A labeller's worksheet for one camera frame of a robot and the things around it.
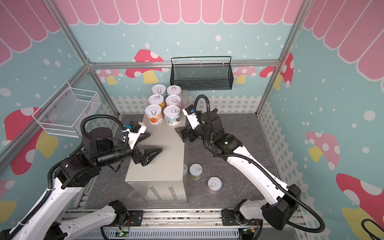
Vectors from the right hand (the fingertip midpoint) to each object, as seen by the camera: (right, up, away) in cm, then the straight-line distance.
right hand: (183, 122), depth 68 cm
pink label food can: (+15, -33, +12) cm, 38 cm away
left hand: (-11, -9, -8) cm, 17 cm away
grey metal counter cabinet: (-6, -21, -15) cm, 26 cm away
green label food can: (+5, -27, +17) cm, 32 cm away
